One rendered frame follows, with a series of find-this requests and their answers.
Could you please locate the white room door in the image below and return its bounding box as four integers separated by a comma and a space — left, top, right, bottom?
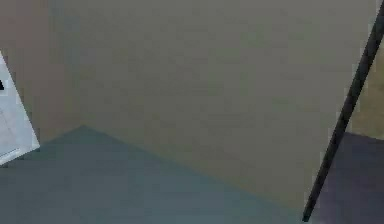
0, 51, 41, 167

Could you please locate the black door frame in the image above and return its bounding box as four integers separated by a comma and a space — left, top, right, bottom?
301, 0, 384, 223

